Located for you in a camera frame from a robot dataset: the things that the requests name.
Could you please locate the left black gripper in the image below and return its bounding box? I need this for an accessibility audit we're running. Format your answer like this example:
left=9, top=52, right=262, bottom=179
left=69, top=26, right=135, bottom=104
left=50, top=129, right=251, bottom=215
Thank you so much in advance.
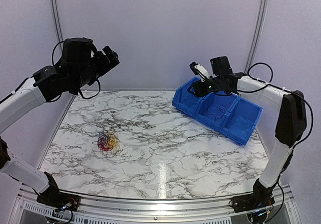
left=71, top=45, right=119, bottom=89

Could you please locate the aluminium front rail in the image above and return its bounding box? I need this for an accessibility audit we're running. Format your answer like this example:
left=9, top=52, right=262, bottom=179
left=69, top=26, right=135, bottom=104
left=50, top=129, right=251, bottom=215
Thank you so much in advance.
left=8, top=185, right=302, bottom=223

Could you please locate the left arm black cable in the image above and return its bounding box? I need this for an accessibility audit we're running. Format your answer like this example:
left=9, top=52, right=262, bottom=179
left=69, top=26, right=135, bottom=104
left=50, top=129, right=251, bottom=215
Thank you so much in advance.
left=51, top=41, right=101, bottom=100

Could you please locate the right aluminium frame post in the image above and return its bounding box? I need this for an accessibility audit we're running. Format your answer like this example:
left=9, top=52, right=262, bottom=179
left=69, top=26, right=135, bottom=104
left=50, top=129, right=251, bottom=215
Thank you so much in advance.
left=245, top=0, right=268, bottom=72

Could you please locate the left aluminium frame post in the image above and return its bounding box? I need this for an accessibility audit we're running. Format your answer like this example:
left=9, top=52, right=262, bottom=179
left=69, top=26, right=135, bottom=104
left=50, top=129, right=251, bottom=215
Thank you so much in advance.
left=49, top=0, right=65, bottom=64

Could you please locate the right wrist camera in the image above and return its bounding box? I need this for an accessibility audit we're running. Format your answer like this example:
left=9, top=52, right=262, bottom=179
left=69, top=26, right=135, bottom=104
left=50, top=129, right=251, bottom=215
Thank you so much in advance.
left=189, top=62, right=209, bottom=82

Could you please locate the blue three-compartment bin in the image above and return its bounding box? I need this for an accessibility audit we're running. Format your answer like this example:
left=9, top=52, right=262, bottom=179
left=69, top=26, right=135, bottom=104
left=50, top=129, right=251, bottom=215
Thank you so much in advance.
left=172, top=77, right=262, bottom=146

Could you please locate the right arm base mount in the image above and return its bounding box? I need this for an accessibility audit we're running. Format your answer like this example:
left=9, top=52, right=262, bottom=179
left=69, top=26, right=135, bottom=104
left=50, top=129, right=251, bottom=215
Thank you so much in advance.
left=228, top=192, right=275, bottom=213

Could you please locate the aluminium frame post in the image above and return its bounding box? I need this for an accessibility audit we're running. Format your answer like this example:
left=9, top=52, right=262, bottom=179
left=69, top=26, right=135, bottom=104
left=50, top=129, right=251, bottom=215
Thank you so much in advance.
left=245, top=0, right=268, bottom=72
left=49, top=0, right=65, bottom=64

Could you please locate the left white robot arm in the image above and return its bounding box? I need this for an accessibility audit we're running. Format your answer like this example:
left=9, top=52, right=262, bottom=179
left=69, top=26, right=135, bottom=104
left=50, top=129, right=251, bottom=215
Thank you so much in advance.
left=1, top=37, right=120, bottom=206

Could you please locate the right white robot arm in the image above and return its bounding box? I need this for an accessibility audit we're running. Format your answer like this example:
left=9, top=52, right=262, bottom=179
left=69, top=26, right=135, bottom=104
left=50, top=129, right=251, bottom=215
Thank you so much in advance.
left=189, top=56, right=307, bottom=208

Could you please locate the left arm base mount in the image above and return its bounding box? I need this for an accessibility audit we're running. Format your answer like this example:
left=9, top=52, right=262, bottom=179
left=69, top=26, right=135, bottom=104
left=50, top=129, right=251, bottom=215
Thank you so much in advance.
left=37, top=188, right=80, bottom=211

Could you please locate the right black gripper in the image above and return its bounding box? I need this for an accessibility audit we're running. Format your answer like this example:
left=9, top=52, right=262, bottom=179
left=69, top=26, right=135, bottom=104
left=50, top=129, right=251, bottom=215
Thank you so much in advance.
left=187, top=76, right=222, bottom=98

